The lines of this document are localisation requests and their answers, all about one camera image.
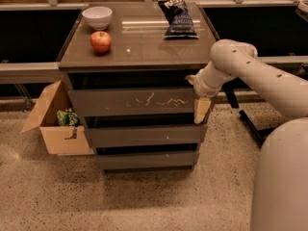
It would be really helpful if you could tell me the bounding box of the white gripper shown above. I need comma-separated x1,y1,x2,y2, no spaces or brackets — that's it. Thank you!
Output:
185,72,220,124

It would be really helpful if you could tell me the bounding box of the black metal bar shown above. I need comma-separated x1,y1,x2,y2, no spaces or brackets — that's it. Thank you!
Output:
239,110,266,145

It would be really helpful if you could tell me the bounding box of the grey bottom drawer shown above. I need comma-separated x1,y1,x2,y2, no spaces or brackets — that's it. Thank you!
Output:
94,151,199,170

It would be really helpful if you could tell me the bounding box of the grey top drawer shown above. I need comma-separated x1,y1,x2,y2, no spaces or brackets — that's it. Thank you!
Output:
69,88,198,116

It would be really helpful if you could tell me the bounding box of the red apple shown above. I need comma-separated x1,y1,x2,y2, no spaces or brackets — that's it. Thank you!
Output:
90,31,112,53

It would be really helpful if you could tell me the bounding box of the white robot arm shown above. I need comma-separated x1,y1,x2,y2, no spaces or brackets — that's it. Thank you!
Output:
186,39,308,231

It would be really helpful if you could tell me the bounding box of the cardboard box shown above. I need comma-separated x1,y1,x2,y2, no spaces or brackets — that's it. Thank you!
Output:
21,81,93,156

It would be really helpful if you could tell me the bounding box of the white ceramic bowl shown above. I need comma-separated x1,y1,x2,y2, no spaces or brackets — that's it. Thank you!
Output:
82,7,113,30

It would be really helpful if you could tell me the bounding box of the grey drawer cabinet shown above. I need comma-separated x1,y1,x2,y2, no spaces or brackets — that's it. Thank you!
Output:
60,2,216,156

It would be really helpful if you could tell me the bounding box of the grey window ledge rail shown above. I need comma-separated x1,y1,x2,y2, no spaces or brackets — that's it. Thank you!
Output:
0,56,308,84

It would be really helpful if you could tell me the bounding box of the grey drawer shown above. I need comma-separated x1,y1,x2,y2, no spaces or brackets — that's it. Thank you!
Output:
94,151,199,170
69,88,198,116
85,124,207,148

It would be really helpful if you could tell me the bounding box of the dark blue chip bag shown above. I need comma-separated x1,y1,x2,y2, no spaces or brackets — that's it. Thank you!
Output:
158,0,198,39

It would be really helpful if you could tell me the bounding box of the grey middle drawer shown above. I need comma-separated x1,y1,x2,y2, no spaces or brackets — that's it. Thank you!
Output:
85,124,207,148

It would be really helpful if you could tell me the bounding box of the green snack bag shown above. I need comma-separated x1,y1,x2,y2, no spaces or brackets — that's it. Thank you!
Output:
57,108,80,126

